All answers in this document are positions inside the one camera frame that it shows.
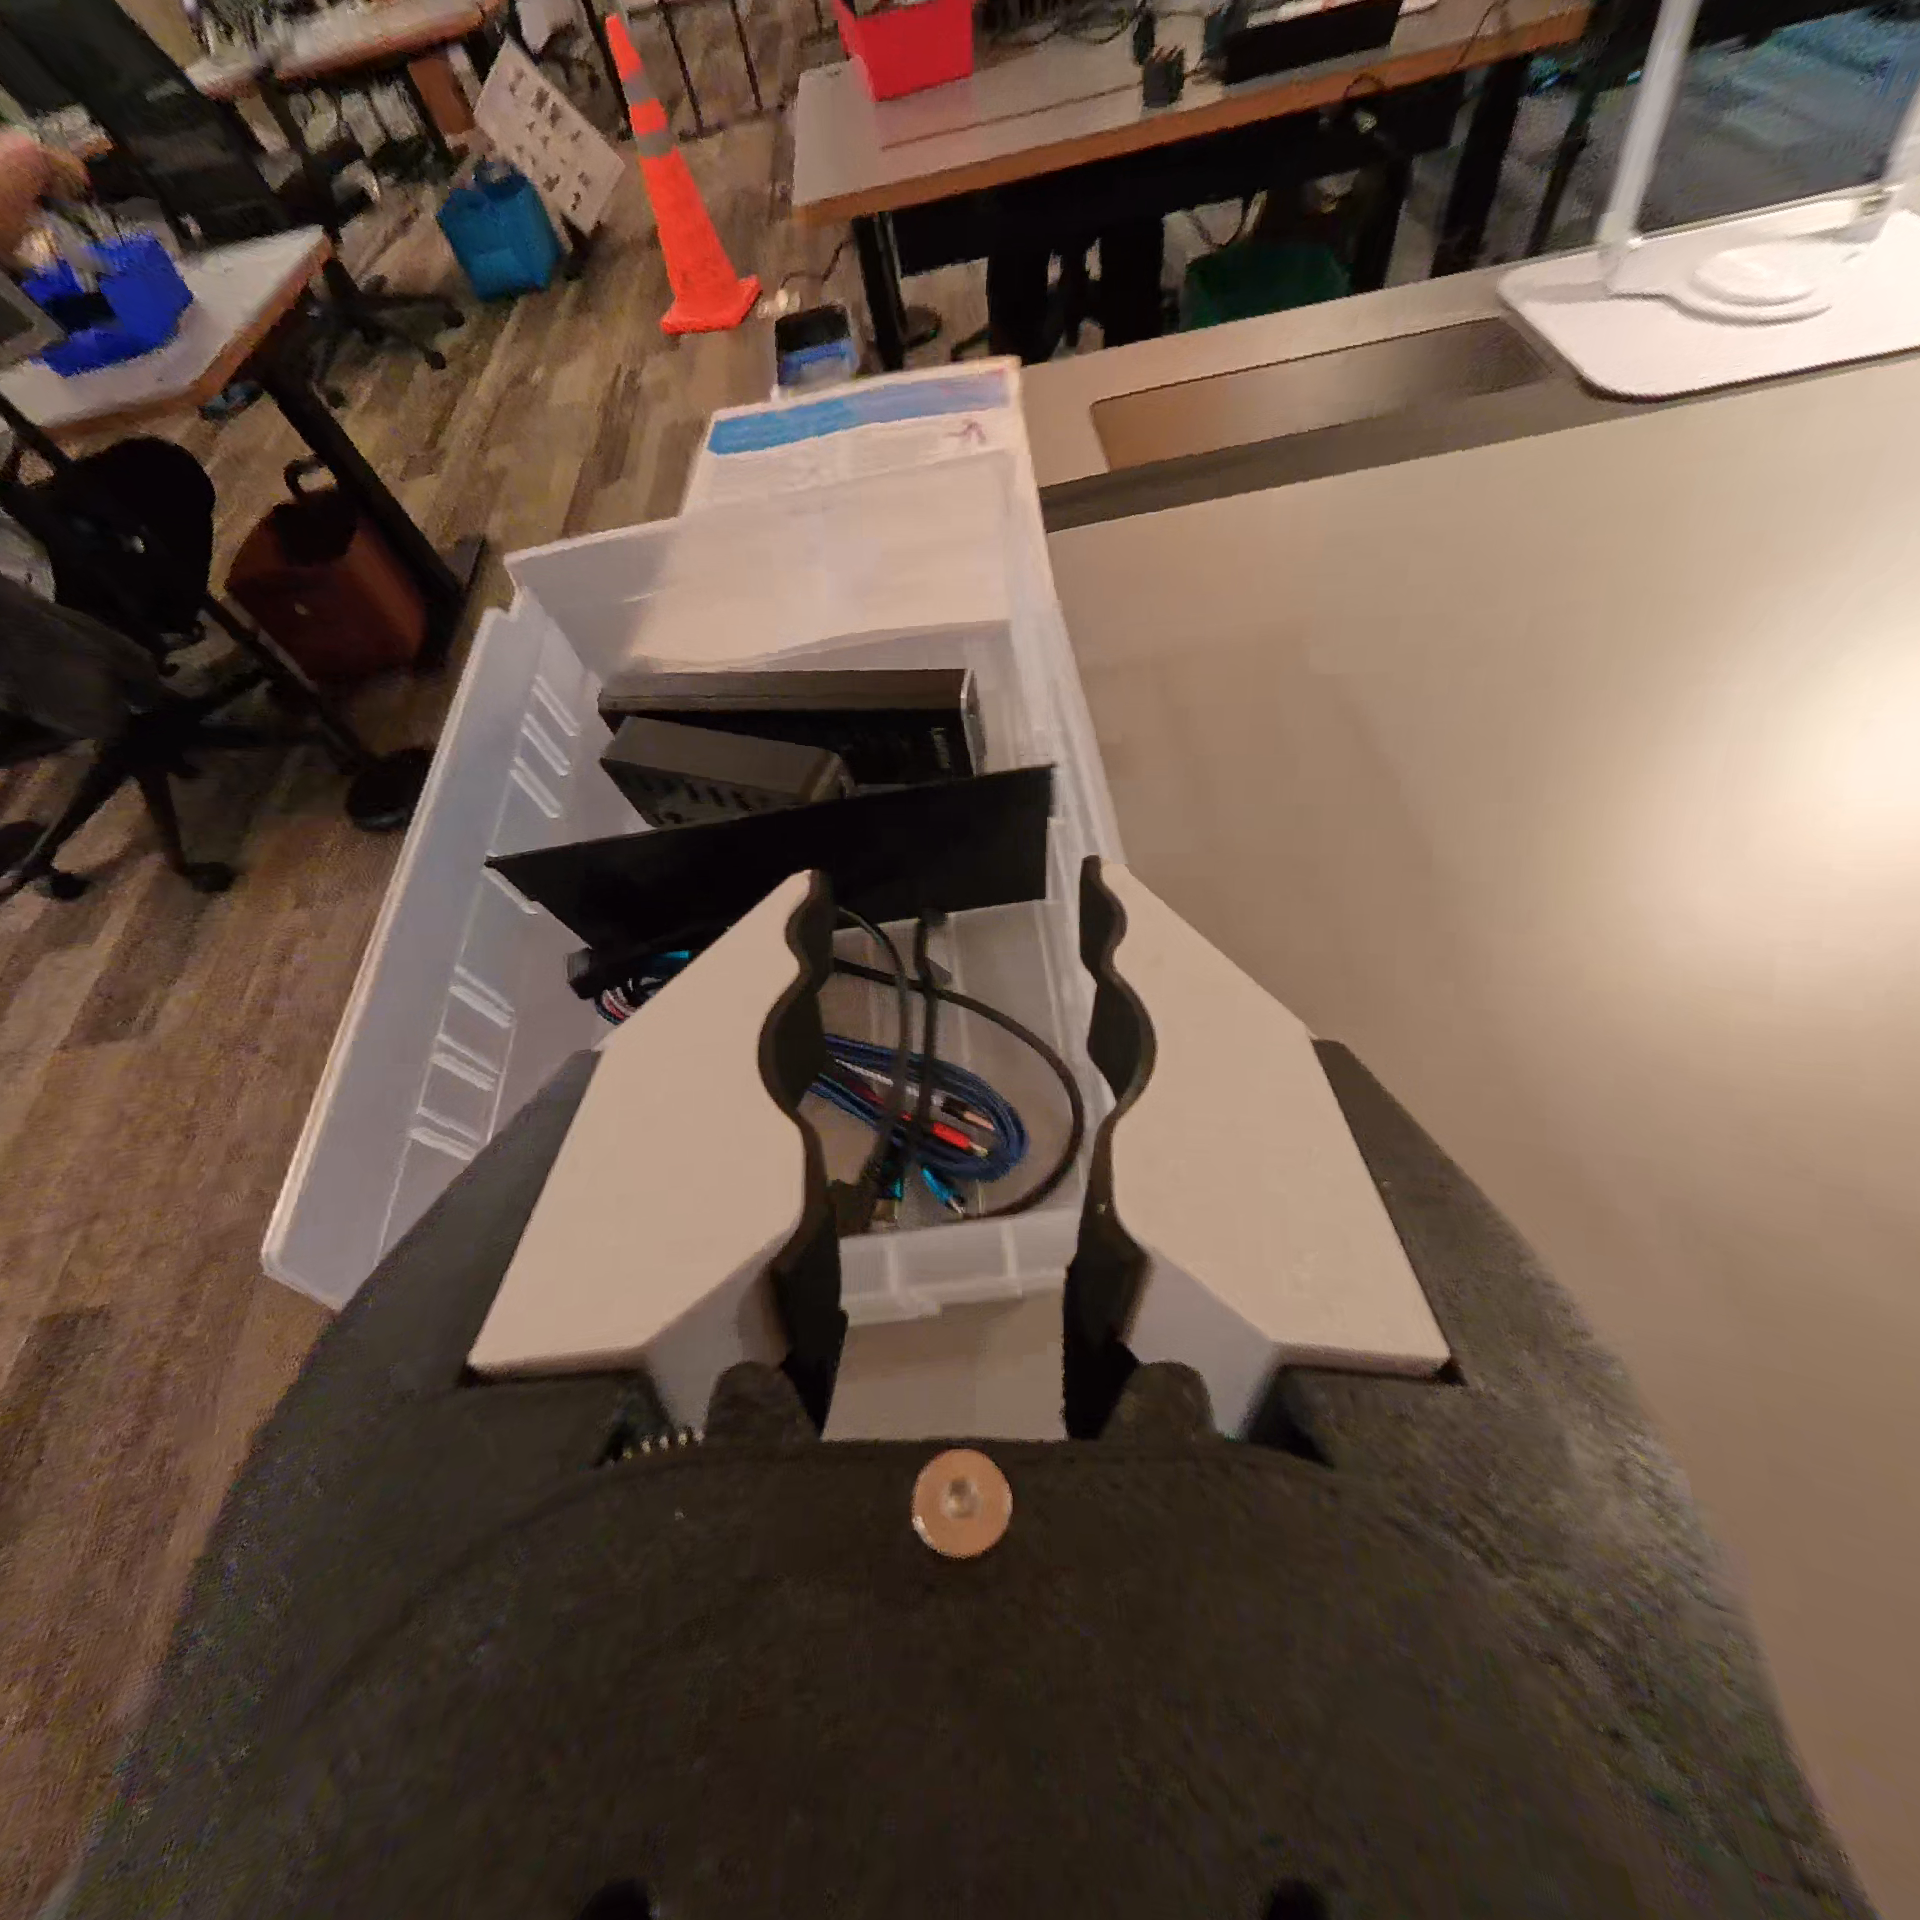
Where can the white document stand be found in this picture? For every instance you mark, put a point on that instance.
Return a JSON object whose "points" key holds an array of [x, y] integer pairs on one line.
{"points": [[1724, 323]]}

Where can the black USB hub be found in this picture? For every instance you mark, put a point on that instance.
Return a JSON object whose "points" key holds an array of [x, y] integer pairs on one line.
{"points": [[706, 764], [781, 704]]}

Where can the printed paper sheet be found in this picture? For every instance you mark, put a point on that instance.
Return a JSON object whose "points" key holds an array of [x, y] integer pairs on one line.
{"points": [[855, 434]]}

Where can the brown bag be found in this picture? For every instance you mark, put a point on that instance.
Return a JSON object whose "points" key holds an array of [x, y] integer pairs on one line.
{"points": [[324, 578]]}

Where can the black office chair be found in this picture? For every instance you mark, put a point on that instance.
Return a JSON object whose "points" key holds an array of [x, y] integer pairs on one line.
{"points": [[121, 600]]}

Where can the green plastic bin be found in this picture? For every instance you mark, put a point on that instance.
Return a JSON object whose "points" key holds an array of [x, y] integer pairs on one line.
{"points": [[1261, 283]]}

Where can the small blue box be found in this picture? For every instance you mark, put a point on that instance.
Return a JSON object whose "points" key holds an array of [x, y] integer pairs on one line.
{"points": [[819, 352]]}

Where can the blue plastic bin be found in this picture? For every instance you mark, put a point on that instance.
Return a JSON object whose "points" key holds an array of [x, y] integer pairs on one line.
{"points": [[107, 306]]}

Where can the orange traffic cone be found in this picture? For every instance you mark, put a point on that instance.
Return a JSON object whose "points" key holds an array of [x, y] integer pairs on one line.
{"points": [[683, 194]]}

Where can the work table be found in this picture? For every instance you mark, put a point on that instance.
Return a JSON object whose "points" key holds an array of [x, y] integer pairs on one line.
{"points": [[225, 299], [1020, 128]]}

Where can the clear plastic bin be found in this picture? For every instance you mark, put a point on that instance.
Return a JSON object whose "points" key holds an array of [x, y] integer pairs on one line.
{"points": [[451, 960]]}

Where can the black divider panel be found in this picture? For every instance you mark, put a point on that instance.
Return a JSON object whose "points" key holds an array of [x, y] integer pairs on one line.
{"points": [[781, 884]]}

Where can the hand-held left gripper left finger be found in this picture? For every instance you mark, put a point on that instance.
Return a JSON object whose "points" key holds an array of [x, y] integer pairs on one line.
{"points": [[645, 1200]]}

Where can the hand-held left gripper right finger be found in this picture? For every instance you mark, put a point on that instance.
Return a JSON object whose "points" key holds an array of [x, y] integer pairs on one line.
{"points": [[1276, 1200]]}

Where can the red plastic bin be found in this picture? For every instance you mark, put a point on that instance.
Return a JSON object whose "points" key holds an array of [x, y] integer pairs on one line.
{"points": [[908, 44]]}

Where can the white picture sign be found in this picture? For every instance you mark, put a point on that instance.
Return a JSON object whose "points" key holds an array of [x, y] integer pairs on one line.
{"points": [[548, 135]]}

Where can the black box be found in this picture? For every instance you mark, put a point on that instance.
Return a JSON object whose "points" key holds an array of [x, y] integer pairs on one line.
{"points": [[1307, 38]]}

